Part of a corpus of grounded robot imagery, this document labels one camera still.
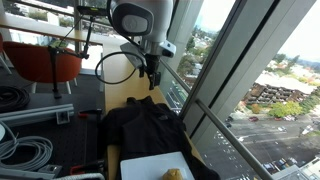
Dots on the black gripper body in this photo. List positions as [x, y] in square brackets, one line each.
[154, 63]

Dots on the black vest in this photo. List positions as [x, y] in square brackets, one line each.
[146, 130]

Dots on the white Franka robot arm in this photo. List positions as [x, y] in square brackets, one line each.
[156, 16]

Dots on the narrow grey window mullion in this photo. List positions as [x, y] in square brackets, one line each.
[181, 33]

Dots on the red black clamp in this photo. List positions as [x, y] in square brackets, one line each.
[83, 167]
[90, 113]

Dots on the white board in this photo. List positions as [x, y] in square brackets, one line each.
[150, 166]

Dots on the wide grey window mullion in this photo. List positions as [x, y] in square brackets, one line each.
[240, 66]

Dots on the grey metal handrail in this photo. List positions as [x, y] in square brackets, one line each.
[226, 133]

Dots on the yellow object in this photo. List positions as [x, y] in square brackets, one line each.
[172, 175]

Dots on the black tripod stand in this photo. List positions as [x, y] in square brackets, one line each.
[55, 73]

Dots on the orange chair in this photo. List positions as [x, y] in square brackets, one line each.
[36, 63]

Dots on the aluminium extrusion bar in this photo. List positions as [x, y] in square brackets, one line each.
[33, 113]

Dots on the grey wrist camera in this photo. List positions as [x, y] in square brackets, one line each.
[133, 55]

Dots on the black stand camera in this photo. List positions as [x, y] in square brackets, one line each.
[91, 10]

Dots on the wooden rail beam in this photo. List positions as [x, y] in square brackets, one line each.
[33, 31]

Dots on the aluminium bracket profile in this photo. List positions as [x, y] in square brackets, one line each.
[20, 174]

